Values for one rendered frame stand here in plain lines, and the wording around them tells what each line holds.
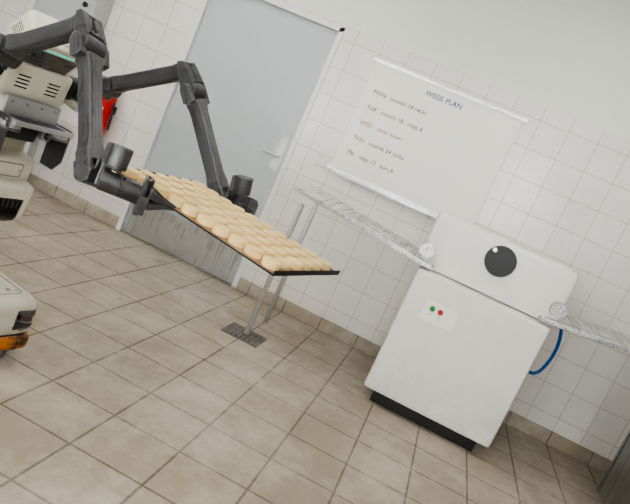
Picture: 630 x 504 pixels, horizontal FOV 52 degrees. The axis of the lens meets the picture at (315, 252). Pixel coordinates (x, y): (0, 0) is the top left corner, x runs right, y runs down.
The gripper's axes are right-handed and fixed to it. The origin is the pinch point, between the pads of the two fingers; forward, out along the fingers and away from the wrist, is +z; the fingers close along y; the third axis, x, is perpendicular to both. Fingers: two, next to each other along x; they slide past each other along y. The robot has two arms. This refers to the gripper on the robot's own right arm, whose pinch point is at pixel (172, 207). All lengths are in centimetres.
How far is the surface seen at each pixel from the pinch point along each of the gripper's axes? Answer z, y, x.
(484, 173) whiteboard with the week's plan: 216, 57, 225
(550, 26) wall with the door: 211, 162, 230
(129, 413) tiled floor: 26, -100, 68
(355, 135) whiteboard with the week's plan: 135, 42, 273
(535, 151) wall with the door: 237, 85, 215
